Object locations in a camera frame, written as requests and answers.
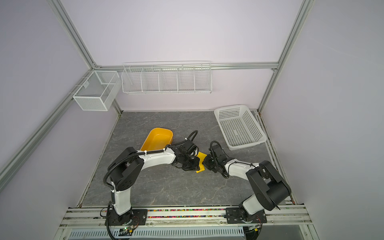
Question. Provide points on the white mesh box basket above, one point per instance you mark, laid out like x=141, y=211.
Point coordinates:
x=98, y=91

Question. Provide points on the white wire shelf rack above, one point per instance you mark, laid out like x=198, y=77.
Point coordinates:
x=167, y=77

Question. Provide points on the white vent grille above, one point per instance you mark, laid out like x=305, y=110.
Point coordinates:
x=157, y=233

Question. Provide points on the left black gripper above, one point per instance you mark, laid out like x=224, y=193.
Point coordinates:
x=195, y=167

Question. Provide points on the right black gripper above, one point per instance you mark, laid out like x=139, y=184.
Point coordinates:
x=206, y=162

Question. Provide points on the white perforated plastic basket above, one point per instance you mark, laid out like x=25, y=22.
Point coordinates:
x=239, y=127

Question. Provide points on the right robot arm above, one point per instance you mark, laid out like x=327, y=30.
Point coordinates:
x=268, y=186

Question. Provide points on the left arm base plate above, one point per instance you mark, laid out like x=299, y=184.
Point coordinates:
x=135, y=217

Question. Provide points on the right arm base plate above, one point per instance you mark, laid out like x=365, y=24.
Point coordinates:
x=237, y=215

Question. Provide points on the yellow plastic tray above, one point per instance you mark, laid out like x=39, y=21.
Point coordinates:
x=157, y=139

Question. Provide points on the yellow paper napkin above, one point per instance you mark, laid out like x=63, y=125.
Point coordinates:
x=201, y=157

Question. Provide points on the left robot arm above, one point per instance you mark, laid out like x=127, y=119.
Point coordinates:
x=123, y=172

